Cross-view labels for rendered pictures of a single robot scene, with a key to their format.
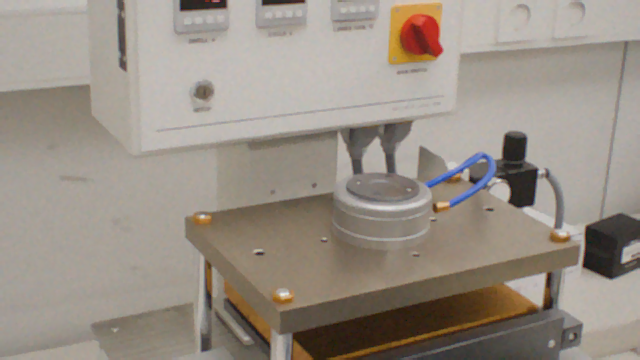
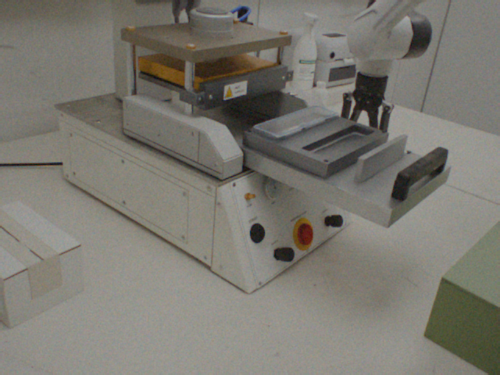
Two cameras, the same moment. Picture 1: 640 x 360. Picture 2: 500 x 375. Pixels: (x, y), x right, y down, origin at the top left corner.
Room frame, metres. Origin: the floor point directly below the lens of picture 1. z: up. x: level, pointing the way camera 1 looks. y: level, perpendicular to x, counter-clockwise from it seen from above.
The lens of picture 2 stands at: (-0.19, 0.24, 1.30)
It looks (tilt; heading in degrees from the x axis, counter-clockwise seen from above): 27 degrees down; 336
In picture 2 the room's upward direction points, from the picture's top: 6 degrees clockwise
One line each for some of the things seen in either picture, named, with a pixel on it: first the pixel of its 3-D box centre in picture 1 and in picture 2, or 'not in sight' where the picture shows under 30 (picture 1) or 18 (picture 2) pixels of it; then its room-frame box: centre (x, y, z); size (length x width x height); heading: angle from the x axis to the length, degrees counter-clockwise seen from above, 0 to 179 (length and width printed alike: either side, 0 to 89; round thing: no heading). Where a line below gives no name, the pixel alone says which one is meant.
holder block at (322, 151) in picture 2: not in sight; (317, 138); (0.50, -0.17, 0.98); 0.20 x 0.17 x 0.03; 119
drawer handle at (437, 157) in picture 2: not in sight; (422, 171); (0.34, -0.26, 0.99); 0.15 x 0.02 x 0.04; 119
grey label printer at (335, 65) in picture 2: not in sight; (320, 55); (1.48, -0.72, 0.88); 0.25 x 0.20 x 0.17; 20
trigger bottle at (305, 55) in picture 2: not in sight; (305, 51); (1.37, -0.60, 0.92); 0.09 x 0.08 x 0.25; 0
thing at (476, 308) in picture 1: (386, 276); (213, 55); (0.73, -0.06, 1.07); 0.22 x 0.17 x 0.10; 119
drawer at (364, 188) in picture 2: not in sight; (340, 153); (0.46, -0.20, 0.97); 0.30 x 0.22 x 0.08; 29
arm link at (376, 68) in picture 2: not in sight; (372, 59); (0.85, -0.50, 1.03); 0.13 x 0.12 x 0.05; 115
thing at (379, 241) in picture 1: (379, 239); (205, 41); (0.77, -0.05, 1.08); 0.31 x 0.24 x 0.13; 119
